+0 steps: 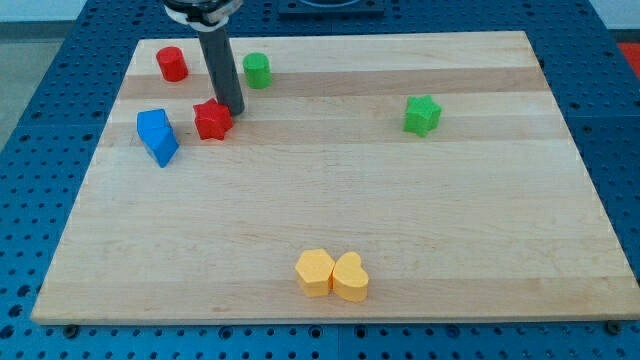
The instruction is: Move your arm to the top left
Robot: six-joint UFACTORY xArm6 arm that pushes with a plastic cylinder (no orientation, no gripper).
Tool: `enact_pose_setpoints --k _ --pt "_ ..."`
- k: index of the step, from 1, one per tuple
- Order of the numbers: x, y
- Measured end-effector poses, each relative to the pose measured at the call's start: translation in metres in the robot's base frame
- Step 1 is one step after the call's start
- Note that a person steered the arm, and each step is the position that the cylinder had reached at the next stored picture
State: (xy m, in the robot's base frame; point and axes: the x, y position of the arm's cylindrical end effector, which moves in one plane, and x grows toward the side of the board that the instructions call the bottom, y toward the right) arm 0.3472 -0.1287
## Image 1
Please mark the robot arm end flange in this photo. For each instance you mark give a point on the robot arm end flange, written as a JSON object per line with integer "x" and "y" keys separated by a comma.
{"x": 202, "y": 15}

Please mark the wooden board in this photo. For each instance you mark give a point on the wooden board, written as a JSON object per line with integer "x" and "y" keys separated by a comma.
{"x": 492, "y": 217}

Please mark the yellow hexagon block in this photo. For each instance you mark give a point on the yellow hexagon block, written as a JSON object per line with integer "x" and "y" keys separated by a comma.
{"x": 314, "y": 270}

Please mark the yellow heart block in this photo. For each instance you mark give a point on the yellow heart block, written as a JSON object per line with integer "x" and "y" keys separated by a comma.
{"x": 350, "y": 279}

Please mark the green star block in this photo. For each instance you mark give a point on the green star block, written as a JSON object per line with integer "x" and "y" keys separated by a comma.
{"x": 422, "y": 115}

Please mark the red star block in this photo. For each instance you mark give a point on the red star block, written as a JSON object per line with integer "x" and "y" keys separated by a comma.
{"x": 212, "y": 119}

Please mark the green cylinder block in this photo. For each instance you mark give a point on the green cylinder block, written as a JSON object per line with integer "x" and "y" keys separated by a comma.
{"x": 257, "y": 70}

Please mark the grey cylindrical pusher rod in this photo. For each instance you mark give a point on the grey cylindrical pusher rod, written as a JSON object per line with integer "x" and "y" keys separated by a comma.
{"x": 220, "y": 62}

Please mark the blue pentagon block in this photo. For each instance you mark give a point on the blue pentagon block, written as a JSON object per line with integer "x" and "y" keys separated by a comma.
{"x": 161, "y": 144}

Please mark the blue cube block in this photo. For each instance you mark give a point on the blue cube block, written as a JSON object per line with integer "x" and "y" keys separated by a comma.
{"x": 151, "y": 120}

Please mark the red cylinder block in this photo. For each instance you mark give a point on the red cylinder block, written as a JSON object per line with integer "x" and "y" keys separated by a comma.
{"x": 172, "y": 64}

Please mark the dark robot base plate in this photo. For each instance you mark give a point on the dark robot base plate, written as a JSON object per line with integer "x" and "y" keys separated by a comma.
{"x": 320, "y": 9}

